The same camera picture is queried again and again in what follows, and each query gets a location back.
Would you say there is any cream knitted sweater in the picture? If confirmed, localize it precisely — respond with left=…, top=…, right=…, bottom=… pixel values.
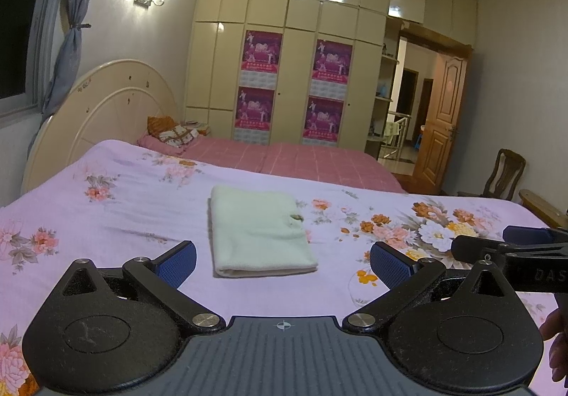
left=210, top=185, right=319, bottom=278

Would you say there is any person's hand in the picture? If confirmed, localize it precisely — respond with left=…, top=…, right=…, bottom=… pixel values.
left=539, top=309, right=568, bottom=383

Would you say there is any wooden armrest furniture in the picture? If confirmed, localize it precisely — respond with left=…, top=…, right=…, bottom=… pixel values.
left=519, top=189, right=568, bottom=229

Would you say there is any dark wooden chair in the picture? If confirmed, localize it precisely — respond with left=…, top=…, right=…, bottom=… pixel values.
left=457, top=149, right=526, bottom=201

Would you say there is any brown wooden door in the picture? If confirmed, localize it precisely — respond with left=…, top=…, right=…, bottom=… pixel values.
left=413, top=54, right=468, bottom=195

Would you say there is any blue plastic stool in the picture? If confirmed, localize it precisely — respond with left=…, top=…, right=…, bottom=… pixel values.
left=414, top=132, right=424, bottom=151

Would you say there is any metal stair railing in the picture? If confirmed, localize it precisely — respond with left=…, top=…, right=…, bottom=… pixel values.
left=381, top=110, right=411, bottom=160

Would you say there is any lilac floral quilt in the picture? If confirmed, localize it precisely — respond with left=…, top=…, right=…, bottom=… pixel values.
left=1, top=140, right=540, bottom=395

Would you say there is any pink checked bed sheet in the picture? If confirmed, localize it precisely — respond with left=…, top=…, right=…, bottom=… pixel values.
left=137, top=134, right=404, bottom=193

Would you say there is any lower right purple poster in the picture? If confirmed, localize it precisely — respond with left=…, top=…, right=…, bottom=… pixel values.
left=302, top=96, right=344, bottom=144

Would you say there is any purple poster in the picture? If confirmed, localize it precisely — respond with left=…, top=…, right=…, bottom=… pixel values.
left=302, top=96, right=344, bottom=144
left=312, top=39, right=353, bottom=84
left=235, top=86, right=274, bottom=131
left=241, top=29, right=283, bottom=74

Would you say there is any orange patterned pillow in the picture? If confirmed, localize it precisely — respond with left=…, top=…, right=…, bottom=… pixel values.
left=146, top=116, right=199, bottom=148

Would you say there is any cream curved headboard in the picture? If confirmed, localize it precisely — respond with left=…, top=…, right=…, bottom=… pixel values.
left=20, top=59, right=179, bottom=194

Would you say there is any upper right purple poster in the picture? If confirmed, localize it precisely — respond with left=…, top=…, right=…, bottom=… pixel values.
left=312, top=39, right=353, bottom=84

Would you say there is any lower left purple poster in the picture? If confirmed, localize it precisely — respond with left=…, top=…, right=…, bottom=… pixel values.
left=235, top=86, right=274, bottom=131

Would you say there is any cream wardrobe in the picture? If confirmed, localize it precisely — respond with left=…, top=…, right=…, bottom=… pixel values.
left=185, top=0, right=477, bottom=151

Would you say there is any upper left purple poster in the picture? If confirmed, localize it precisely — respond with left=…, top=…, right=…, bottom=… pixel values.
left=241, top=29, right=283, bottom=74

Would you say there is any grey blue curtain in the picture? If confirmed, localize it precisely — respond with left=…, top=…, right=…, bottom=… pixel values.
left=26, top=0, right=115, bottom=158

